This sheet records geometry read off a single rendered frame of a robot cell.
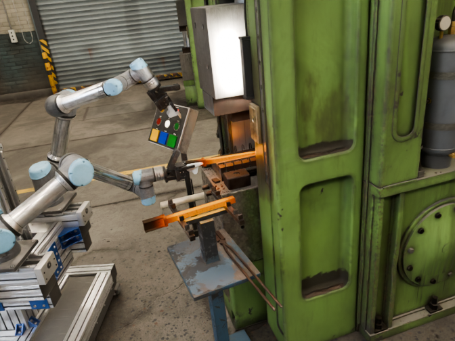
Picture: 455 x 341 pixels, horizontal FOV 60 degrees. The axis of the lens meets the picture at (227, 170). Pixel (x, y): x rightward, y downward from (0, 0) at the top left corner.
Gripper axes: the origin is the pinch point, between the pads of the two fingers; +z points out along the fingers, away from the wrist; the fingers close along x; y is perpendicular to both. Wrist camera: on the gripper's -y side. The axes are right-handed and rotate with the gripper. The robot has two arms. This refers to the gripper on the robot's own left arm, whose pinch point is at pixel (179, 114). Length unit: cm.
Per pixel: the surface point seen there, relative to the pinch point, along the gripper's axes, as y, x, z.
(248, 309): 35, 35, 107
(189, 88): -48, -486, 125
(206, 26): -32, 27, -33
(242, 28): -45, 27, -24
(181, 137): 7.2, -24.5, 19.4
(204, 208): 16, 61, 19
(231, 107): -22.4, 22.0, 5.6
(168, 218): 30, 63, 12
